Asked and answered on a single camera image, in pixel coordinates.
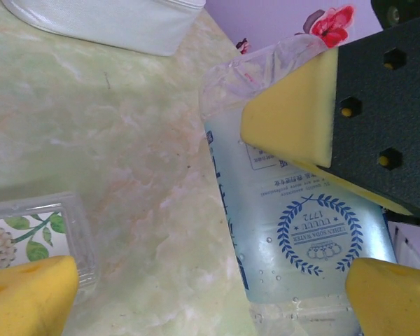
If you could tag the white fabric bag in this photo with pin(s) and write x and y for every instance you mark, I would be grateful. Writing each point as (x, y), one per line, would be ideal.
(108, 24)

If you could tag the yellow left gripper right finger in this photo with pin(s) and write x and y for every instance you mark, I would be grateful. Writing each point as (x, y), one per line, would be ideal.
(395, 301)

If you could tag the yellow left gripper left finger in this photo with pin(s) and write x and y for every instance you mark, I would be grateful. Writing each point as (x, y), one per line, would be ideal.
(24, 301)

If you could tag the clear square bottle flower label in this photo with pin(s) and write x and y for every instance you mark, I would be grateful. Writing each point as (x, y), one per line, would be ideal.
(31, 227)

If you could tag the soda water bottle pale label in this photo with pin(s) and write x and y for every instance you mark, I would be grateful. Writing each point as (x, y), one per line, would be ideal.
(266, 217)

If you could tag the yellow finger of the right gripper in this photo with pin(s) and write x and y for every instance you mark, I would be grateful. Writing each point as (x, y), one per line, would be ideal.
(294, 115)

